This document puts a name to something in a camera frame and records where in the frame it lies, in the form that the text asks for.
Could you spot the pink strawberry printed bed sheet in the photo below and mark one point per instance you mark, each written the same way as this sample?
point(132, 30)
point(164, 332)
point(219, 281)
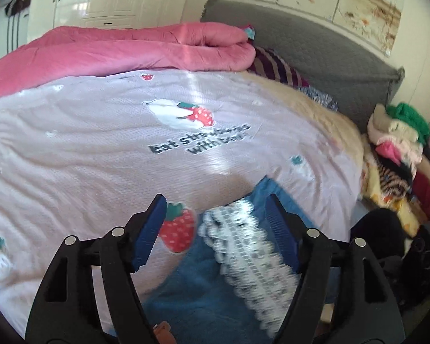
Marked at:
point(93, 150)

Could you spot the teal pink small cloth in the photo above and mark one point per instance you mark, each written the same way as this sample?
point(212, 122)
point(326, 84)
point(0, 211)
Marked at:
point(249, 31)

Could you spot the purple striped pillow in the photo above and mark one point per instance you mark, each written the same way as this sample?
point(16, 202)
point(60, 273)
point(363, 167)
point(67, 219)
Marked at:
point(276, 64)

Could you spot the pink quilt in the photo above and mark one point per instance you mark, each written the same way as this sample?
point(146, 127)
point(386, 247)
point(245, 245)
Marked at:
point(111, 50)

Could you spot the blue patterned cloth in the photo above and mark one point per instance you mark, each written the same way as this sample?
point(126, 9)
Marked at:
point(319, 96)

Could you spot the colourful folded clothes pile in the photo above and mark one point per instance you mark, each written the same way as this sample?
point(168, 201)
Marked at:
point(397, 143)

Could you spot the beige mattress pad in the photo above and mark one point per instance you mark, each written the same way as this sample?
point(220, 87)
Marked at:
point(326, 125)

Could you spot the grey padded headboard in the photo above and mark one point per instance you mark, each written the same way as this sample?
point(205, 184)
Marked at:
point(308, 43)

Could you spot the wall painting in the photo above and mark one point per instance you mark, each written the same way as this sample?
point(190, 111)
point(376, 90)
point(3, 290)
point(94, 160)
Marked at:
point(344, 0)

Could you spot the black hanging garment white stripes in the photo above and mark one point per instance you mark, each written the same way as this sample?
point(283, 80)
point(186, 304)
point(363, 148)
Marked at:
point(18, 0)

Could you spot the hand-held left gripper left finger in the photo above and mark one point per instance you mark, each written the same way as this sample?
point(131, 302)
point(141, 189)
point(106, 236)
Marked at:
point(148, 233)

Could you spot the blue denim pants lace trim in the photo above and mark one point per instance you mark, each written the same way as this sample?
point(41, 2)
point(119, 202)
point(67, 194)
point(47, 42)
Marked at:
point(200, 294)

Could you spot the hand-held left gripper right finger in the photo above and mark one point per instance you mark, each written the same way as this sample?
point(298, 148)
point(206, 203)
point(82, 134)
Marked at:
point(281, 233)

